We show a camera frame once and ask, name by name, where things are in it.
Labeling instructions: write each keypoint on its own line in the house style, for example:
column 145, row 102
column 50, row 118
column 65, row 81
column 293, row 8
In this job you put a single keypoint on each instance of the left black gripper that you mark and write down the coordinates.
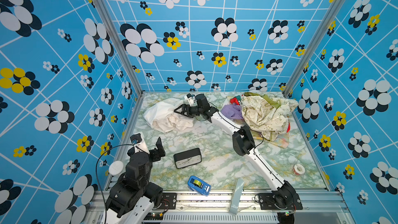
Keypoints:
column 156, row 156

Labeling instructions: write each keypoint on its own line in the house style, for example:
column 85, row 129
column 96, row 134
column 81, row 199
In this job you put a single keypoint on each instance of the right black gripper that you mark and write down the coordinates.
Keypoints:
column 185, row 107

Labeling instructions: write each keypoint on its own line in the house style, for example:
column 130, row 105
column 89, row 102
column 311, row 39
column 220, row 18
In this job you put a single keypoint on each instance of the white cloth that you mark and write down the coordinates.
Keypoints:
column 162, row 117

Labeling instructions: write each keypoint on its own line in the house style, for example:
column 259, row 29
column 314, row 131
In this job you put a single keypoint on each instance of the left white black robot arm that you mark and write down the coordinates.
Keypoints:
column 133, row 196

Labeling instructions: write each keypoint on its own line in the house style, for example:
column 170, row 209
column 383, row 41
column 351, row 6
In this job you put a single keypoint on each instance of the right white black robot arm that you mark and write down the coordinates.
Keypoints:
column 284, row 194

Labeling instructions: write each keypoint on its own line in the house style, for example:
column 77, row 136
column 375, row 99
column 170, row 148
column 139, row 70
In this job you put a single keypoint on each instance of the purple cloth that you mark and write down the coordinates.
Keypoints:
column 232, row 111

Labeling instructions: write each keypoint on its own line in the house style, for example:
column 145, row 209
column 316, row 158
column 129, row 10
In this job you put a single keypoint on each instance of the red cloth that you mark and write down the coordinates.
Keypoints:
column 236, row 100

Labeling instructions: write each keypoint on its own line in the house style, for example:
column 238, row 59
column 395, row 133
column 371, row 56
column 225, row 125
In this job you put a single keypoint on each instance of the cream floral patterned cloth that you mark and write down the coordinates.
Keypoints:
column 266, row 122

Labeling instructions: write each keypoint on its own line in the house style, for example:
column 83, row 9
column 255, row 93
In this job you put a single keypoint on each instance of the green cloth strip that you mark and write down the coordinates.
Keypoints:
column 270, row 101

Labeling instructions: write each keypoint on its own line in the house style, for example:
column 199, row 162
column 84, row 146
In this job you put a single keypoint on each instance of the black rectangular alarm clock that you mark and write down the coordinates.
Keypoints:
column 187, row 158

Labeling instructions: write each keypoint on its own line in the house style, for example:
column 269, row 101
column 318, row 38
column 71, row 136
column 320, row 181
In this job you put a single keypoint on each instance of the white round disc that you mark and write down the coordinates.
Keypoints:
column 116, row 168

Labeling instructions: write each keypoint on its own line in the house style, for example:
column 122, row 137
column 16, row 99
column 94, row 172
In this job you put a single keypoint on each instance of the blue tape dispenser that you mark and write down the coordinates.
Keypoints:
column 199, row 186

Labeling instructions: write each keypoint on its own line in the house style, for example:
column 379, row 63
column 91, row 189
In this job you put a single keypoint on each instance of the red white tape roll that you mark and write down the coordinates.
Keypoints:
column 299, row 169

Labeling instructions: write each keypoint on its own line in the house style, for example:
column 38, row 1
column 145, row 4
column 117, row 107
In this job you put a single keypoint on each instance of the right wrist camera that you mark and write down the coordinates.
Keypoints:
column 190, row 98

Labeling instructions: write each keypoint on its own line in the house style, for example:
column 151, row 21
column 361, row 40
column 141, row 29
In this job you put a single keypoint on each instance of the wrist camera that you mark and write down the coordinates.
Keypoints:
column 136, row 139
column 190, row 98

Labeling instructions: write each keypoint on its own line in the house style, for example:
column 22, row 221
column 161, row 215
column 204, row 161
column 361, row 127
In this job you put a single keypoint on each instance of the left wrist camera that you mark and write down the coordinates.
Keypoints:
column 136, row 139

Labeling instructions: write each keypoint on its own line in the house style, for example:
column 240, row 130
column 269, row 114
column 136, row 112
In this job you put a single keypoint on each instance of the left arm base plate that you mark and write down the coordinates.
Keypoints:
column 168, row 201

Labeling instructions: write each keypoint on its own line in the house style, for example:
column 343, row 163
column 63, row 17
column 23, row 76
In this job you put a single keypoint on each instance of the aluminium front frame rail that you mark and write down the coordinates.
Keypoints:
column 319, row 206

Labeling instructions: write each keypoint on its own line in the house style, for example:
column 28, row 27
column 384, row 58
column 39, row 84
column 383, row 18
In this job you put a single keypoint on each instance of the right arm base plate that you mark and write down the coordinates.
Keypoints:
column 269, row 201

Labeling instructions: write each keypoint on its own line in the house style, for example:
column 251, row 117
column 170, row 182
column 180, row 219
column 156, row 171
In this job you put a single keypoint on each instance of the left aluminium corner post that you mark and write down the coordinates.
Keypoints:
column 111, row 29

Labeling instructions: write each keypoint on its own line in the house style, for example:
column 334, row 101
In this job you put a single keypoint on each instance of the aluminium corner post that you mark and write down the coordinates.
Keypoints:
column 111, row 29
column 330, row 15

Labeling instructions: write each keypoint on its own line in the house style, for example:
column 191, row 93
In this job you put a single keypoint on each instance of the right aluminium corner post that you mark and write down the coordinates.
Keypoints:
column 330, row 15

